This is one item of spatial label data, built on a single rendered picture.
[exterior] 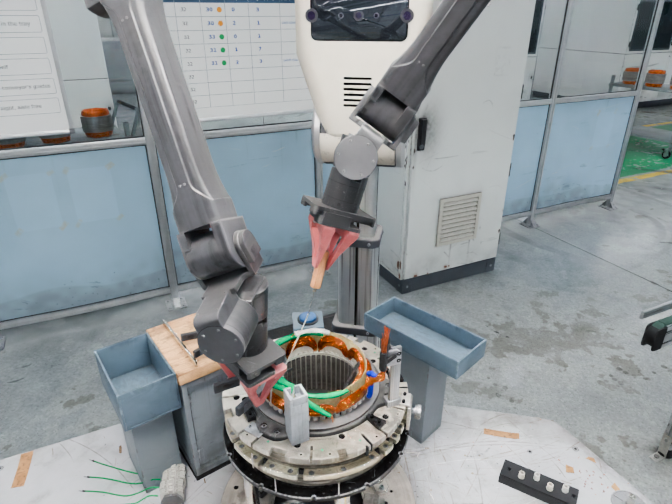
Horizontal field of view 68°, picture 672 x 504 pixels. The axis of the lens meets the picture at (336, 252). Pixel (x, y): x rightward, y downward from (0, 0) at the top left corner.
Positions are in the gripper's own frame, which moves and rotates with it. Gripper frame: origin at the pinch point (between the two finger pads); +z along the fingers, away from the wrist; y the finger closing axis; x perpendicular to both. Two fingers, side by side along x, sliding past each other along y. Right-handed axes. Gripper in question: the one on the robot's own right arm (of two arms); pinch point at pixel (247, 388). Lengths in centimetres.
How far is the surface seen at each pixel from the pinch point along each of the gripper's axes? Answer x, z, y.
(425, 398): 41.5, 24.6, 7.2
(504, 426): 60, 37, 19
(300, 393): 4.9, -1.1, 6.5
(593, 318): 258, 120, -11
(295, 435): 2.5, 4.3, 8.6
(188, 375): 0.5, 13.7, -20.4
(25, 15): 38, -21, -228
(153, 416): -6.7, 20.8, -21.5
